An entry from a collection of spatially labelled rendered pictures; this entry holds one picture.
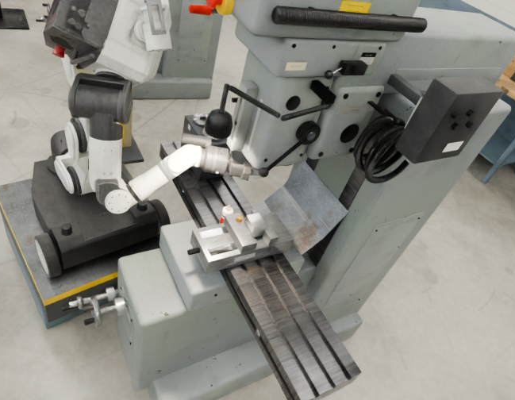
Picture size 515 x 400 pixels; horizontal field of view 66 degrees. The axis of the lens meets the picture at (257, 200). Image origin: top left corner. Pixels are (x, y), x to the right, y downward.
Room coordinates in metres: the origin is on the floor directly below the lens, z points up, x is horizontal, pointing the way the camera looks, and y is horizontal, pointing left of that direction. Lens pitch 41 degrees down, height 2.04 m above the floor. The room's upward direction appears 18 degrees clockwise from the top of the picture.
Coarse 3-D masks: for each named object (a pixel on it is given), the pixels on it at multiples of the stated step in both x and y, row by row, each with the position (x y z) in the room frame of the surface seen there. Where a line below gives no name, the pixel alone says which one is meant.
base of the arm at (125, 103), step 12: (72, 84) 0.89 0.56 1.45; (96, 84) 0.93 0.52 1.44; (108, 84) 0.94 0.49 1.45; (120, 84) 0.95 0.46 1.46; (72, 96) 0.86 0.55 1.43; (120, 96) 0.91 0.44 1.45; (132, 96) 0.98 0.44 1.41; (72, 108) 0.84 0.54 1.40; (120, 108) 0.88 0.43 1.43; (132, 108) 0.98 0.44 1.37; (120, 120) 0.88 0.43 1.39
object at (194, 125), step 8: (184, 120) 1.43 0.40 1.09; (192, 120) 1.42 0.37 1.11; (200, 120) 1.44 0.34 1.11; (184, 128) 1.42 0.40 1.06; (192, 128) 1.37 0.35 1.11; (200, 128) 1.38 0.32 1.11; (208, 136) 1.32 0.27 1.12; (184, 144) 1.41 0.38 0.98; (216, 144) 1.30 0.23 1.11; (224, 144) 1.33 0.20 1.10; (192, 168) 1.33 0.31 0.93; (200, 168) 1.28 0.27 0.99; (200, 176) 1.27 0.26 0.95; (208, 176) 1.30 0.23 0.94; (216, 176) 1.33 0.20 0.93
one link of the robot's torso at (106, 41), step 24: (72, 0) 0.95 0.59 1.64; (96, 0) 0.99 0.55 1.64; (120, 0) 1.04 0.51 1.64; (48, 24) 0.92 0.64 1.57; (72, 24) 0.90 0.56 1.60; (96, 24) 0.96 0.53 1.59; (120, 24) 1.01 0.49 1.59; (168, 24) 1.14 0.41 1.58; (72, 48) 0.99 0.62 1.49; (96, 48) 0.94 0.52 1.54; (120, 48) 0.98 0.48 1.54; (144, 48) 1.03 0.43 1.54; (96, 72) 0.95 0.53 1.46; (120, 72) 0.96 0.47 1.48; (144, 72) 1.00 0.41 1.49
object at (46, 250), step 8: (40, 240) 0.96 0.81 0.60; (48, 240) 0.97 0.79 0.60; (40, 248) 0.94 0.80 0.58; (48, 248) 0.94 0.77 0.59; (40, 256) 0.98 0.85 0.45; (48, 256) 0.92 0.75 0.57; (56, 256) 0.94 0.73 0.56; (48, 264) 0.90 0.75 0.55; (56, 264) 0.92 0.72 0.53; (48, 272) 0.90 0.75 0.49; (56, 272) 0.91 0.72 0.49
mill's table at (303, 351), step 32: (192, 192) 1.19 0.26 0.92; (224, 192) 1.25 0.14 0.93; (256, 288) 0.84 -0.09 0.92; (288, 288) 0.88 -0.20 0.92; (256, 320) 0.72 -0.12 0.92; (288, 320) 0.75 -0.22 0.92; (320, 320) 0.79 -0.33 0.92; (288, 352) 0.64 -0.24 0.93; (320, 352) 0.67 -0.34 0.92; (288, 384) 0.56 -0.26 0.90; (320, 384) 0.58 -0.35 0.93
